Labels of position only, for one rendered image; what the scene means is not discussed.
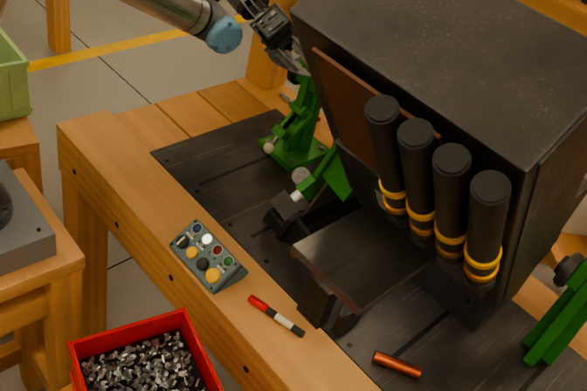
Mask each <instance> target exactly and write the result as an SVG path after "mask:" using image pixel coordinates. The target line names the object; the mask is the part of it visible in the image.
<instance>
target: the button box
mask: <svg viewBox="0 0 587 391"><path fill-rule="evenodd" d="M197 223H198V224H200V225H201V226H202V229H201V230H200V231H199V232H198V233H195V232H193V230H192V228H193V226H194V225H195V224H197ZM181 235H184V236H186V237H187V238H188V240H189V242H188V244H187V245H186V246H185V247H184V248H179V247H178V246H176V239H177V238H178V237H179V236H181ZM205 235H211V241H210V242H209V243H208V244H205V243H204V242H203V237H204V236H205ZM216 245H220V246H221V247H222V252H221V253H220V254H218V255H215V254H214V253H213V248H214V247H215V246H216ZM191 246H194V247H196V248H197V250H198V253H197V256H196V257H194V258H188V257H187V256H186V250H187V249H188V248H189V247H191ZM169 247H170V248H171V249H172V250H173V251H174V252H175V253H176V254H177V255H178V256H179V257H180V258H181V259H182V261H183V262H184V263H185V264H186V265H187V266H188V267H189V269H190V270H191V271H192V272H193V273H194V274H195V275H196V277H197V278H198V279H199V280H200V281H201V282H202V283H203V285H204V286H205V287H206V288H207V289H208V290H209V291H210V292H211V293H212V294H213V295H214V294H216V293H219V292H221V291H222V290H224V289H226V288H227V287H229V286H231V285H234V284H235V283H237V282H238V281H240V280H242V279H243V278H244V277H245V276H246V275H247V274H248V270H247V269H246V268H245V267H244V266H243V265H242V264H241V263H240V262H239V261H238V260H237V259H236V258H235V257H234V256H233V255H232V254H231V253H230V252H229V251H228V250H227V249H226V248H225V247H224V245H223V244H222V243H221V242H220V241H219V240H218V239H217V238H216V237H215V236H214V235H213V234H212V233H211V232H210V231H209V230H208V229H207V228H206V227H205V226H204V225H203V224H202V223H201V222H200V221H199V220H198V219H195V220H194V221H193V222H192V223H190V224H189V225H188V226H187V227H186V228H185V229H184V230H183V231H182V232H181V233H180V234H179V235H178V236H177V237H176V238H175V239H174V240H173V241H172V242H171V243H170V244H169ZM201 257H204V258H206V259H207V260H208V266H207V268H206V269H204V270H199V269H198V268H197V265H196V263H197V260H198V259H199V258H201ZM226 257H232V259H233V262H232V264H231V265H230V266H225V265H224V259H225V258H226ZM210 268H216V269H218V270H219V272H220V278H219V280H218V281H217V282H215V283H210V282H208V281H207V280H206V278H205V274H206V272H207V271H208V270H209V269H210Z"/></svg>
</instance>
